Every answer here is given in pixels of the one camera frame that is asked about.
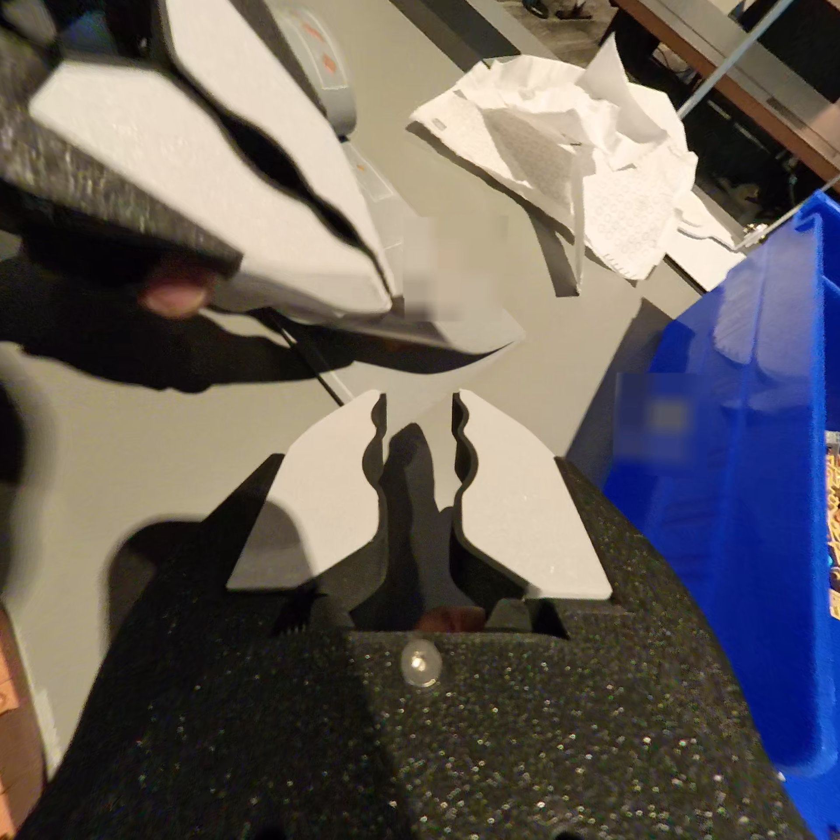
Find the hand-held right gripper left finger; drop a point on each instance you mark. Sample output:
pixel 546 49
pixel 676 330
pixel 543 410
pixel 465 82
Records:
pixel 315 499

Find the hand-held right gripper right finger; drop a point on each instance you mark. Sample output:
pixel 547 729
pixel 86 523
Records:
pixel 531 518

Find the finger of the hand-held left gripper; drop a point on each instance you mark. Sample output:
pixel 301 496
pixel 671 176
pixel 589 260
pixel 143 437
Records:
pixel 170 151
pixel 262 79

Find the grey instruction booklet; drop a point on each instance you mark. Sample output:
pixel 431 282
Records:
pixel 453 328

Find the person's left hand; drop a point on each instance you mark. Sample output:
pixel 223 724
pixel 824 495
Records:
pixel 174 295

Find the blue plastic bin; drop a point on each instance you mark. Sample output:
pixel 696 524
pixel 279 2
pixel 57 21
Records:
pixel 735 525

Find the crumpled white paper bag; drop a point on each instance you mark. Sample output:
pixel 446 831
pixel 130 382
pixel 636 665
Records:
pixel 525 131

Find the flat white paper sheet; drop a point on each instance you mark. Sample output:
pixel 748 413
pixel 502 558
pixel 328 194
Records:
pixel 709 256

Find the brown wooden table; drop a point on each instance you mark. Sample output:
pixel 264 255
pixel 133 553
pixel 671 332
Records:
pixel 774 85

